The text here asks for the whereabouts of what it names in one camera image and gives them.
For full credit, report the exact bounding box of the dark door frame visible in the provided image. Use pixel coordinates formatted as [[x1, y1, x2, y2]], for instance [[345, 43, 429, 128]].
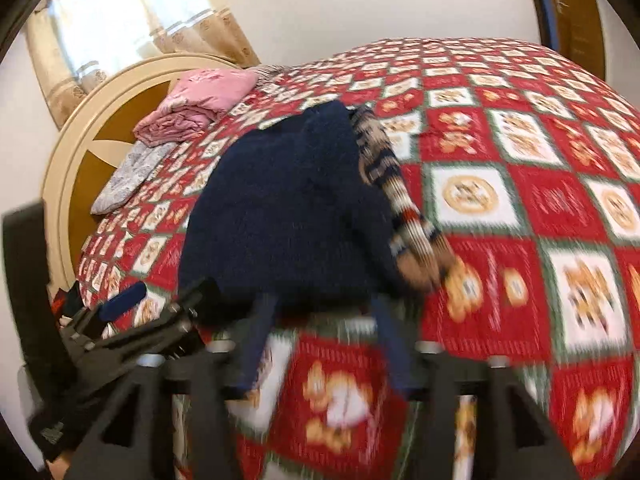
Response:
[[520, 0, 558, 51]]

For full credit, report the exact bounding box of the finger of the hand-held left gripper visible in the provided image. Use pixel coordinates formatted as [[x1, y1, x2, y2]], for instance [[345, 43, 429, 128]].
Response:
[[62, 282, 148, 346], [95, 277, 222, 361]]

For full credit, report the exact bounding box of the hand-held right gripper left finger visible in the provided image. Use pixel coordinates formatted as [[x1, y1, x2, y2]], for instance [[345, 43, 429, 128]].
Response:
[[65, 292, 281, 480]]

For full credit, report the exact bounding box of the person's left forearm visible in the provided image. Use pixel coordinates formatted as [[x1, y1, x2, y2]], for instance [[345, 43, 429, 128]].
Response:
[[27, 405, 81, 476]]

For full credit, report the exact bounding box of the striped pillow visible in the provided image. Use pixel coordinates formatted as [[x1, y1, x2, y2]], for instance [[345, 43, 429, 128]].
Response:
[[247, 62, 291, 83]]

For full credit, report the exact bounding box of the brown wooden door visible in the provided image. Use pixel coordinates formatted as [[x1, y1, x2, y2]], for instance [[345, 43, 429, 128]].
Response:
[[542, 0, 608, 78]]

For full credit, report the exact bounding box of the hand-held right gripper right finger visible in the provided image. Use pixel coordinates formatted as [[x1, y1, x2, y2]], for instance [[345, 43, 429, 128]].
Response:
[[372, 295, 583, 480]]

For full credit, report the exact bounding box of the navy patterned knit sweater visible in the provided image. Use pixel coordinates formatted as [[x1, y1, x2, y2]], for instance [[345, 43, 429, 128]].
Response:
[[177, 101, 458, 311]]

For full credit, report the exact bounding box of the folded pink quilt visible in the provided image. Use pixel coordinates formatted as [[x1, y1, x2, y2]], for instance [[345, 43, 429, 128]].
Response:
[[132, 69, 261, 145]]

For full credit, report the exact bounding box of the red printed bed blanket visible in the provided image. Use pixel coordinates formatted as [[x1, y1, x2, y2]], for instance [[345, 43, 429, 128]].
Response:
[[75, 37, 640, 480]]

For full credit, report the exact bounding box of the grey floral pillow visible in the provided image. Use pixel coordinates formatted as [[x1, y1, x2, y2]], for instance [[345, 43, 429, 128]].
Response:
[[90, 140, 178, 216]]

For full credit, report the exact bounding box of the cream wooden headboard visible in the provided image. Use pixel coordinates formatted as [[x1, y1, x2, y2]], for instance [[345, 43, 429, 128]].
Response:
[[41, 54, 241, 291]]

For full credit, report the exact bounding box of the beige patterned curtain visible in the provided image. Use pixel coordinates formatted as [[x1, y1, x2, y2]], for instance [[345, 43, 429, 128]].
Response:
[[25, 0, 261, 128]]

